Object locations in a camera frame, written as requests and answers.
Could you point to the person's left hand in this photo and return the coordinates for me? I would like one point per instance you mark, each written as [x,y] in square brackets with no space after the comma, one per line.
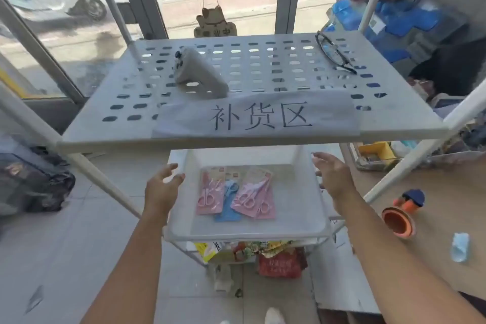
[159,194]

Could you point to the yellow snack packet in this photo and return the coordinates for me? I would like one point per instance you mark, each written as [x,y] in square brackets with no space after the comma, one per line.
[207,251]

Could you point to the white perforated metal rack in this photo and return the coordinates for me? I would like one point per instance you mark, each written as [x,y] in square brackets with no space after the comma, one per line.
[398,115]

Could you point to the person's left thumb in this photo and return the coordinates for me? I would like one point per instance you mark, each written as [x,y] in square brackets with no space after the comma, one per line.
[178,179]

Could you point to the white plastic basket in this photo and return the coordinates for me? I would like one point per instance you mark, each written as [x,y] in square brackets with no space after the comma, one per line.
[296,202]

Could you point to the person's right hand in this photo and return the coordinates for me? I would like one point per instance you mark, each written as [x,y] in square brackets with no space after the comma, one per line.
[338,177]

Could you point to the black eyeglasses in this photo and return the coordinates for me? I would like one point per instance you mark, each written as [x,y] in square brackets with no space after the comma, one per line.
[334,53]

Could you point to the yellow box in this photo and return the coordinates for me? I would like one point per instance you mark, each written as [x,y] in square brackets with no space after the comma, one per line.
[376,150]

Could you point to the pink scissors pack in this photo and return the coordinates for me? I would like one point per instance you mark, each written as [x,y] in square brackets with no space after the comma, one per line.
[208,192]
[248,192]
[265,208]

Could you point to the person's white shoe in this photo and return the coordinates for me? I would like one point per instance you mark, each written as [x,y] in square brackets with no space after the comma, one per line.
[274,316]

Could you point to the person's right thumb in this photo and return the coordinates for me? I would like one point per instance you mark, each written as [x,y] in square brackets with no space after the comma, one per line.
[318,172]

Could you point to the hanging lucky cat sign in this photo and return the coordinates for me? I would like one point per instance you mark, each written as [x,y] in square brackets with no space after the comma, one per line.
[215,23]

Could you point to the light blue face mask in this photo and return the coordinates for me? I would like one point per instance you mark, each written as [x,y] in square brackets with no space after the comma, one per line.
[460,247]

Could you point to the colourful snack packet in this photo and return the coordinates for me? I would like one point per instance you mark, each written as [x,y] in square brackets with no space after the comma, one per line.
[262,248]

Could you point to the white handheld controller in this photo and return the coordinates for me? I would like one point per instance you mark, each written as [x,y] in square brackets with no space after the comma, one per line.
[197,71]

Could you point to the orange suction cup toy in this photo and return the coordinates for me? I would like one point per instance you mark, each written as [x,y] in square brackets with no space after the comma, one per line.
[400,217]

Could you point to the red snack packet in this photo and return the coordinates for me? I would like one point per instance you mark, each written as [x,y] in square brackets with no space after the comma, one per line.
[281,265]

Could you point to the clear plastic container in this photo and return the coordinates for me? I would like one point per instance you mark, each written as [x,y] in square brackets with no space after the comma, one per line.
[374,164]

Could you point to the stack of blue packets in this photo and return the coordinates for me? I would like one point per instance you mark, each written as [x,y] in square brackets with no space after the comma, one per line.
[410,12]

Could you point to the black bag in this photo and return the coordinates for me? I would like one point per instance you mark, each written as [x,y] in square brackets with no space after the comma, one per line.
[34,187]

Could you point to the blue scissors pack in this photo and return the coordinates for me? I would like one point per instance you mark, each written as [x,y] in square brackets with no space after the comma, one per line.
[227,208]

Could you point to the person's right forearm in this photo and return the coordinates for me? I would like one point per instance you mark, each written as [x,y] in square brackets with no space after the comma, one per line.
[395,263]

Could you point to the white paper sign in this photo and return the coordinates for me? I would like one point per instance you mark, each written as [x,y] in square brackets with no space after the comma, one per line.
[258,117]

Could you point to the person's left forearm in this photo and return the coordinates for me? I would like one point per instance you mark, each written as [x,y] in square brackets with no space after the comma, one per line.
[129,274]

